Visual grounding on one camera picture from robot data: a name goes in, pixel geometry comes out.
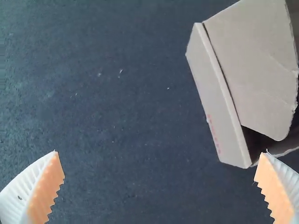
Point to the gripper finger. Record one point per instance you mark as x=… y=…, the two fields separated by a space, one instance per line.
x=28 y=198
x=280 y=191

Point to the cardboard box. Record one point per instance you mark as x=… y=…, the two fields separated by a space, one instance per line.
x=252 y=58

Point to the black mat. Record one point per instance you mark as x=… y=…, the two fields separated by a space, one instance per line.
x=105 y=93

